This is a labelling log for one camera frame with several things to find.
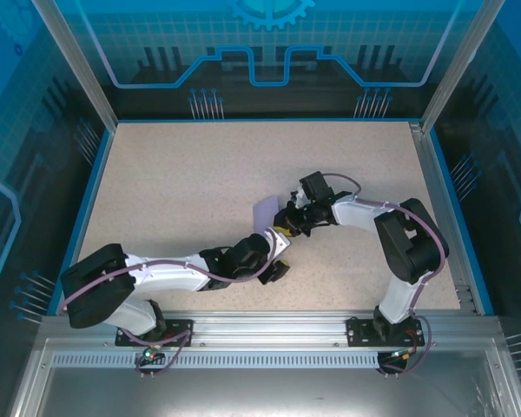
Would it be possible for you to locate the lavender cloth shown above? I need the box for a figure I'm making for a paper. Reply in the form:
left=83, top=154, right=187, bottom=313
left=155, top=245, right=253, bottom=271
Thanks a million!
left=251, top=195, right=287, bottom=234

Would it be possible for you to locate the blue table border strip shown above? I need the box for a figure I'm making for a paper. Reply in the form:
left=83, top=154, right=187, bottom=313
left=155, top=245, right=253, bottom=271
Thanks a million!
left=425, top=128, right=496, bottom=316
left=47, top=128, right=116, bottom=316

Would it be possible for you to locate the aluminium mounting rail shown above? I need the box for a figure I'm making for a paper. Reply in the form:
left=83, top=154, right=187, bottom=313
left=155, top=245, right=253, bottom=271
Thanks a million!
left=41, top=310, right=500, bottom=348

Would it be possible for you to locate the slotted metal cable duct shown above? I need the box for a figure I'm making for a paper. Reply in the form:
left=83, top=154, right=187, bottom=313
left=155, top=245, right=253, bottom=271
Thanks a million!
left=51, top=352, right=487, bottom=369

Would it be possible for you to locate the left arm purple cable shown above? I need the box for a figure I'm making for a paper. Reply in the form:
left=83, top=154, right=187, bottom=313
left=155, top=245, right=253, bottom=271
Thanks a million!
left=58, top=228, right=279, bottom=378

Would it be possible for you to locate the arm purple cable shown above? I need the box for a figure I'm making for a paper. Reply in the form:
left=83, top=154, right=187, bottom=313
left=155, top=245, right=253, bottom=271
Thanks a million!
left=58, top=228, right=279, bottom=378
left=322, top=172, right=446, bottom=377

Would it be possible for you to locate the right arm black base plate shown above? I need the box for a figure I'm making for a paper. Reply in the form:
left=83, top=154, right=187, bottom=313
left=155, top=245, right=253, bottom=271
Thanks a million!
left=346, top=316, right=427, bottom=348

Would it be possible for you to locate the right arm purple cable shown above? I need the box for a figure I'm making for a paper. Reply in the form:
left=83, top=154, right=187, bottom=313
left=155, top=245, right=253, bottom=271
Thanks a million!
left=322, top=172, right=446, bottom=377

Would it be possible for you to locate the grey metal tray frame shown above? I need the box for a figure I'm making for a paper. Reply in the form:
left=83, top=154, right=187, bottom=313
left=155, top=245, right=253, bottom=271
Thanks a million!
left=9, top=337, right=521, bottom=417

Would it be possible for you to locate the aluminium side rail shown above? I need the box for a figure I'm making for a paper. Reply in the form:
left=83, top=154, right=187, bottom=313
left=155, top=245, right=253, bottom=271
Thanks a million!
left=409, top=121, right=481, bottom=314

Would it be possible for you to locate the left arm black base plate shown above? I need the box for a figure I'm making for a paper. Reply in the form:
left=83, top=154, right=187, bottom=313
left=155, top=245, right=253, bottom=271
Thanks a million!
left=115, top=318, right=195, bottom=348

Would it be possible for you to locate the aluminium enclosure post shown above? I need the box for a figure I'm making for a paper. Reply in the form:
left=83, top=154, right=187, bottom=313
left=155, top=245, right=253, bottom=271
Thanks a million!
left=419, top=0, right=507, bottom=134
left=30, top=0, right=119, bottom=131

